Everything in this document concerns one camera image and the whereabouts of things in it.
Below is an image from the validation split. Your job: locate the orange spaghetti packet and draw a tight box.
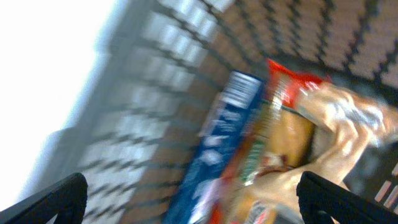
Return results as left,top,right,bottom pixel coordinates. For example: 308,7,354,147
208,59,323,223

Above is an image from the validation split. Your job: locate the blue pasta box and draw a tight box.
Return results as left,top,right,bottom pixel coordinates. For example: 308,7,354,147
162,70,264,224

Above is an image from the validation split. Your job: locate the beige food pouch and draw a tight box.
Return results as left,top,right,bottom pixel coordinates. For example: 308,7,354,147
229,83,397,223

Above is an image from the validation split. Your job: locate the grey plastic basket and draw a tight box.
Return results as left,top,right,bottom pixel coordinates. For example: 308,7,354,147
27,0,397,223

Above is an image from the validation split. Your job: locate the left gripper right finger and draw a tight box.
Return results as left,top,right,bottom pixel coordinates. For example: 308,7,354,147
297,171,397,224

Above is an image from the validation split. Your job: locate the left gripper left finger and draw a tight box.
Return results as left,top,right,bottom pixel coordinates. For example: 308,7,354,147
1,172,88,224

